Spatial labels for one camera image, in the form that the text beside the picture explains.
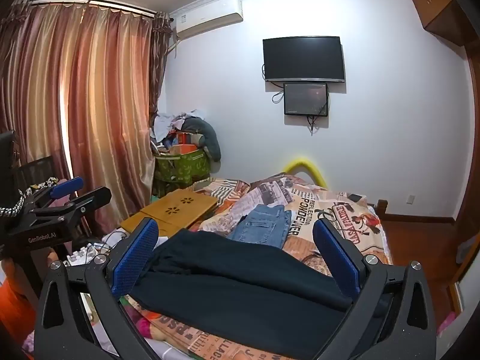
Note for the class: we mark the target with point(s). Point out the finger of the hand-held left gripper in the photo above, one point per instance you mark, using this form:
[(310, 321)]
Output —
[(90, 200), (67, 186)]

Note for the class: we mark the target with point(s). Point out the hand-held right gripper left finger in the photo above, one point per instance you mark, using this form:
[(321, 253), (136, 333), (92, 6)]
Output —
[(135, 258)]

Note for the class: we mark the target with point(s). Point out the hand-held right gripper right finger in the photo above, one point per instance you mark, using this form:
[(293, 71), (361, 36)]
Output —
[(337, 258)]

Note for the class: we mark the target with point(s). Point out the dark navy pants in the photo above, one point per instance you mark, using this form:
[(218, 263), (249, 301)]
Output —
[(243, 281)]

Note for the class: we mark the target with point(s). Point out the black mesh chair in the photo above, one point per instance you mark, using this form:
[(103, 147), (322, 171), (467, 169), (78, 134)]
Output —
[(37, 168)]

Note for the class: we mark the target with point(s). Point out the printed blanket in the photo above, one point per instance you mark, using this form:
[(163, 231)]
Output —
[(330, 210)]

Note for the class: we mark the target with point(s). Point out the wooden lap desk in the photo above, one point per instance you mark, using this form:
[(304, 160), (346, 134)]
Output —
[(180, 204)]

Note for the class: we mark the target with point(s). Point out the blue jeans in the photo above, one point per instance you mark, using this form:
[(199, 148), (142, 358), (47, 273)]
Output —
[(262, 225)]

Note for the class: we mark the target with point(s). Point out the orange cloth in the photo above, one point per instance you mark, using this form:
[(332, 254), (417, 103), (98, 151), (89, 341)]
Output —
[(15, 315)]

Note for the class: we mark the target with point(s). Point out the pink striped curtain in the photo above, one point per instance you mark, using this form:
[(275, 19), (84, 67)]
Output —
[(93, 101)]

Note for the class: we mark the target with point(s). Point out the green fabric storage box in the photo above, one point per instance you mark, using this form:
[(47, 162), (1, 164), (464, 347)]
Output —
[(187, 168)]

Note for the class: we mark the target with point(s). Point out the small black monitor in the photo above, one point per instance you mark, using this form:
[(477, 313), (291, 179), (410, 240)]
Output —
[(305, 99)]

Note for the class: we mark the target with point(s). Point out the black television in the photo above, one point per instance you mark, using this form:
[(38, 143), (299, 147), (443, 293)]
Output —
[(303, 58)]

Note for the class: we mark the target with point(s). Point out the white air conditioner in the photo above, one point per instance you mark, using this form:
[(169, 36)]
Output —
[(210, 17)]

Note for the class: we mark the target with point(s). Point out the wooden bed post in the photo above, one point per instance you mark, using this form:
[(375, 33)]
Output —
[(381, 210)]

